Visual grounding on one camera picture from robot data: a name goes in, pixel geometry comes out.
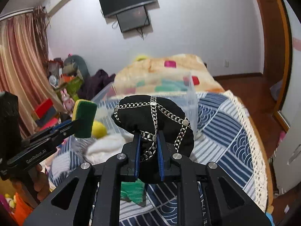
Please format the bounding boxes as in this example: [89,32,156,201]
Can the yellow green sponge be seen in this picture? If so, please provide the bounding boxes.
[72,99,97,138]

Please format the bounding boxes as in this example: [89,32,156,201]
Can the green knitted cloth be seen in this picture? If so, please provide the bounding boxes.
[120,180,145,204]

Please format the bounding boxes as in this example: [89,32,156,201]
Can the white sock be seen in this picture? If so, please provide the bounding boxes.
[84,133,134,165]

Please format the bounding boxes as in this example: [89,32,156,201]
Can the black pouch with silver chain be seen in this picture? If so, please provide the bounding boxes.
[112,95,194,184]

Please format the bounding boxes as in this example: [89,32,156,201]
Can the silver scrubber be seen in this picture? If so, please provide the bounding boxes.
[69,135,97,156]

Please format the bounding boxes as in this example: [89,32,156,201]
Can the pink rabbit figure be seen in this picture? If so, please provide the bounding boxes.
[60,88,75,114]

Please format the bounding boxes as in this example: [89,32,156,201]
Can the red box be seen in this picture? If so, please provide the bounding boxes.
[32,98,53,120]

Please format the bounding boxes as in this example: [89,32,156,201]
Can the green storage box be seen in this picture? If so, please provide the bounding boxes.
[55,76,83,101]

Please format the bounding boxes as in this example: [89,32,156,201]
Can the dark purple clothing pile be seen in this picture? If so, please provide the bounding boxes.
[77,69,116,101]

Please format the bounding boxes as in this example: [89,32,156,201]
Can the grey plush toy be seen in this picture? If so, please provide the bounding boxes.
[62,55,90,81]

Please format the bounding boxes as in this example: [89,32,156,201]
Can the striped brown curtain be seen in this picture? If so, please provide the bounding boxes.
[1,6,63,138]

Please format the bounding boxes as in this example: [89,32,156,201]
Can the blue white patterned tablecloth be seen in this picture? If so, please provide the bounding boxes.
[49,91,268,225]

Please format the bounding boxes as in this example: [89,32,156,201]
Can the clear plastic storage box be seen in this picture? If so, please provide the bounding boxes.
[90,71,200,135]

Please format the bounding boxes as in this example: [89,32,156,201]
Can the yellow curved cushion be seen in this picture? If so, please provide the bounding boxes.
[134,55,149,62]

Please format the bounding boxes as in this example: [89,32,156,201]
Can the colourful fleece blanket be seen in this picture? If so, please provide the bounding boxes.
[115,54,224,93]

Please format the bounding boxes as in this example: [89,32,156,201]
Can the white wardrobe with hearts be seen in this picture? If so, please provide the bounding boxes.
[280,0,300,127]

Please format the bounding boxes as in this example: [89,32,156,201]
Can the wooden door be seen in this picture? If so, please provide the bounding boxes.
[257,0,292,131]

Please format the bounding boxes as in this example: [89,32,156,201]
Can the small black wall monitor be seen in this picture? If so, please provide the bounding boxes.
[116,6,150,33]

